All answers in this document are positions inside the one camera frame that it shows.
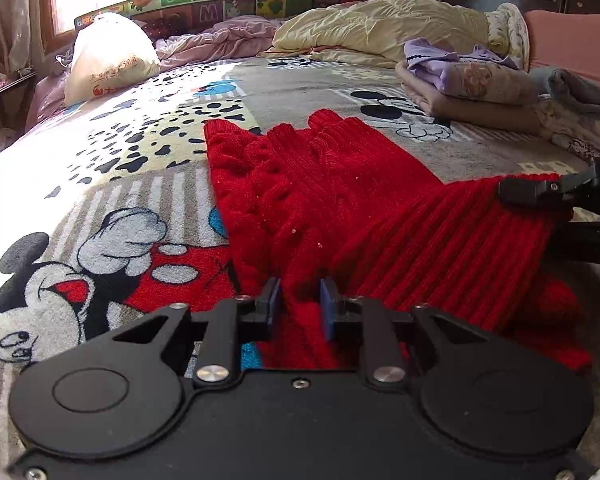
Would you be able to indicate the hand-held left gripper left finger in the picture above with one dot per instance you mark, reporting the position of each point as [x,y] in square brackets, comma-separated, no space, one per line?
[275,301]

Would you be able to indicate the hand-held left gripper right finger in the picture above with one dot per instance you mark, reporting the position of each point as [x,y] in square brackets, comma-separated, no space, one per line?
[328,311]

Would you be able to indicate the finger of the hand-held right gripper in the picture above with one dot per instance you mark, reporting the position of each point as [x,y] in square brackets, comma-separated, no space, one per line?
[530,191]
[580,247]

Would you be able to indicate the red knitted sweater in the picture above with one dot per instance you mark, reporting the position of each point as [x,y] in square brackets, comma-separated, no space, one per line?
[380,220]

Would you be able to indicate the pale floral bedding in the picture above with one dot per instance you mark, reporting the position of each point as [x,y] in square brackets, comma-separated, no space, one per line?
[580,135]

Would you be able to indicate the folded beige blanket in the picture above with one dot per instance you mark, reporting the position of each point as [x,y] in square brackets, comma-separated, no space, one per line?
[470,110]

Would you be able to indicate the grey fleece blanket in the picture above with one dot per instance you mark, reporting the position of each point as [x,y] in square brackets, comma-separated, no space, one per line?
[585,92]

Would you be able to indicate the folded floral quilt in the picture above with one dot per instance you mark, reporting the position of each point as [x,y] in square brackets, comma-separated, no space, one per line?
[490,82]

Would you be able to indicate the pink cushion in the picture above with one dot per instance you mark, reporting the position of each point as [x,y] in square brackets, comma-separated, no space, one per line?
[575,45]

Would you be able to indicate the purple cloth with black trim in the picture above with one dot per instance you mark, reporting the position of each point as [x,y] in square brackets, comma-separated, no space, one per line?
[460,55]

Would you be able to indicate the cartoon printed blanket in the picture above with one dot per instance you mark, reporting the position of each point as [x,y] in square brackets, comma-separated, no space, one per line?
[130,170]

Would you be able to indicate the cream quilt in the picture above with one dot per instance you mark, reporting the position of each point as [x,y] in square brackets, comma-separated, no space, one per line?
[380,25]

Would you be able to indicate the pink bed sheet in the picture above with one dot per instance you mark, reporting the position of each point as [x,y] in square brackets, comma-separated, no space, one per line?
[215,40]

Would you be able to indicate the white plastic bag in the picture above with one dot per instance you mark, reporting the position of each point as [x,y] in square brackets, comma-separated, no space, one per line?
[107,60]

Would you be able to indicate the dark desk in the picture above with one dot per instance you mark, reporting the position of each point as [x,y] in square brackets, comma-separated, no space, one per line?
[5,87]

